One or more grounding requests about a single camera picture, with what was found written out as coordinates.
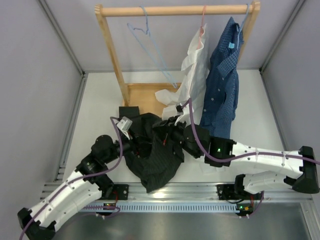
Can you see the white slotted cable duct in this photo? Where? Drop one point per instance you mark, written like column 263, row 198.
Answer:
column 162, row 207

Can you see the blue checkered shirt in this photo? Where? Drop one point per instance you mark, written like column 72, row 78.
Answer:
column 222, row 83

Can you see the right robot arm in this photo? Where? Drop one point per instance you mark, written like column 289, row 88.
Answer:
column 295, row 170

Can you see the blue wire hanger right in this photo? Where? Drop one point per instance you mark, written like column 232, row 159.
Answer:
column 242, row 22

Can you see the white shirt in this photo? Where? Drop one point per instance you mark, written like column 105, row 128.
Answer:
column 195, row 67

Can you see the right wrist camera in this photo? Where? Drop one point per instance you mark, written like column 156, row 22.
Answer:
column 183, row 113

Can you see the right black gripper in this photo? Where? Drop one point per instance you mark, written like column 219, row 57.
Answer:
column 167, row 130

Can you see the black striped shirt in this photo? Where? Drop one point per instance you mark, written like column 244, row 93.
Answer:
column 156, row 170

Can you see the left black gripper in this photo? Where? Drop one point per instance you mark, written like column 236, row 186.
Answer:
column 140, row 146

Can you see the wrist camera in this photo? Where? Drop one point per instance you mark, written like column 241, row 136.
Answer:
column 183, row 113
column 124, row 126

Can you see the pink wire hanger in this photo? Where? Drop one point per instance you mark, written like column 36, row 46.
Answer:
column 202, row 22

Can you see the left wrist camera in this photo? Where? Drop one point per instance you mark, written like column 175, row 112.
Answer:
column 124, row 126

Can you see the light blue wire hanger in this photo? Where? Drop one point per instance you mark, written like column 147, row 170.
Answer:
column 145, row 39

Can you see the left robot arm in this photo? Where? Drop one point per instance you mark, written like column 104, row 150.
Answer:
column 87, row 183

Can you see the wooden clothes rack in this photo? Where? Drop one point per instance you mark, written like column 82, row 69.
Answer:
column 143, row 94

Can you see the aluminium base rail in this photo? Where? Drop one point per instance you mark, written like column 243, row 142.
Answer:
column 203, row 191

